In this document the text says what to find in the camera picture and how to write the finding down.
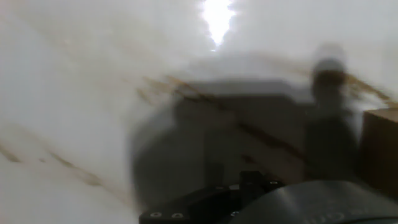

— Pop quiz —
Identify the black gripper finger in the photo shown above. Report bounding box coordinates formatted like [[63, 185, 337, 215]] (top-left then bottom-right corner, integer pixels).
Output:
[[139, 170, 285, 224]]

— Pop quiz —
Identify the white marble pattern sheet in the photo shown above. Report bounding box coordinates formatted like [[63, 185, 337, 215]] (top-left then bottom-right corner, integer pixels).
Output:
[[0, 0, 398, 224]]

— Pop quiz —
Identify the large wooden cube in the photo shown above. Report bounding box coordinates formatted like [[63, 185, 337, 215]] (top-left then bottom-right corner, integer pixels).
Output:
[[357, 107, 398, 200]]

